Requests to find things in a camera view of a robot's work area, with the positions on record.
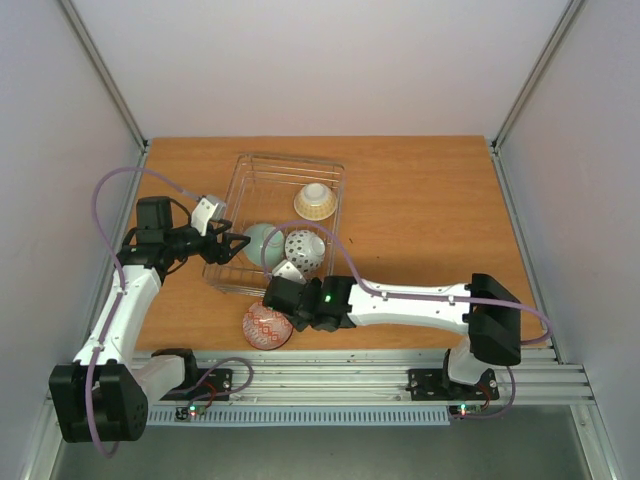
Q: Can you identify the plain mint green bowl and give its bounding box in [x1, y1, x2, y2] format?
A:
[243, 223, 285, 270]

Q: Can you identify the red white patterned bowl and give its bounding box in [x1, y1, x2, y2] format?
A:
[285, 230, 326, 277]

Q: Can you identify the wire dish rack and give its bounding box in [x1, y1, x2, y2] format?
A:
[203, 153, 345, 296]

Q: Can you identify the blue yellow patterned bowl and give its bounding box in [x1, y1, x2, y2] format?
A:
[293, 183, 337, 222]

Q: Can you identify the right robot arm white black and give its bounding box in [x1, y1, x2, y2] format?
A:
[263, 273, 521, 397]

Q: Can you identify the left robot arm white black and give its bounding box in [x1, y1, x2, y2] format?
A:
[49, 196, 251, 444]

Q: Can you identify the red geometric patterned bowl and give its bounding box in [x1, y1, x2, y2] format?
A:
[242, 302, 293, 351]

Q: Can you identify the left controller board with leds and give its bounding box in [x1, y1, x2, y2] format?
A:
[174, 405, 207, 422]

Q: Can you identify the controller board with leds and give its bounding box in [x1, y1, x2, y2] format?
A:
[174, 405, 207, 422]
[449, 403, 487, 419]

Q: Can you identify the right controller board with leds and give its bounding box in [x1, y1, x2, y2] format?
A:
[449, 403, 487, 419]

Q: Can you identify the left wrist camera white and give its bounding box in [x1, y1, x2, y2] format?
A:
[190, 195, 226, 236]

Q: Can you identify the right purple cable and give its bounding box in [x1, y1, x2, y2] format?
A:
[260, 220, 555, 421]

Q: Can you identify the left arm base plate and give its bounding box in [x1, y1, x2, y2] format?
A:
[161, 368, 233, 402]

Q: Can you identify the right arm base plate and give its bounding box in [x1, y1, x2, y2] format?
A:
[405, 369, 500, 402]

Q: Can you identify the slotted cable duct grey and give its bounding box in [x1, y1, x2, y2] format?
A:
[147, 406, 450, 428]

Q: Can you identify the aluminium rail frame front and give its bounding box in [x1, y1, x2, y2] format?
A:
[44, 348, 596, 406]

